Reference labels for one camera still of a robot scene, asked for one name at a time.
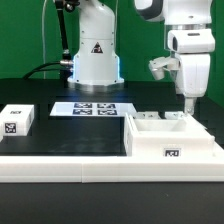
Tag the white cabinet top block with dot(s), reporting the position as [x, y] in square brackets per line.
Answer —
[16, 119]

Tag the white L-shaped obstacle frame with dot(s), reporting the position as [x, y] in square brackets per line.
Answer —
[112, 168]

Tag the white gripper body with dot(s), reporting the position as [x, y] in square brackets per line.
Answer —
[192, 76]

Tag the white base marker plate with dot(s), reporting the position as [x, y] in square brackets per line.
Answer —
[93, 109]

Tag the white cabinet door panel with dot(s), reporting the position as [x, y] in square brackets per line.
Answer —
[174, 115]
[149, 115]

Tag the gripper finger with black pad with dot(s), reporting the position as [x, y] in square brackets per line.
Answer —
[189, 106]

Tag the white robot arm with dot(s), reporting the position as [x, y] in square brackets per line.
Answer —
[171, 37]

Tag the white cabinet body box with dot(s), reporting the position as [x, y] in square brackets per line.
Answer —
[183, 138]

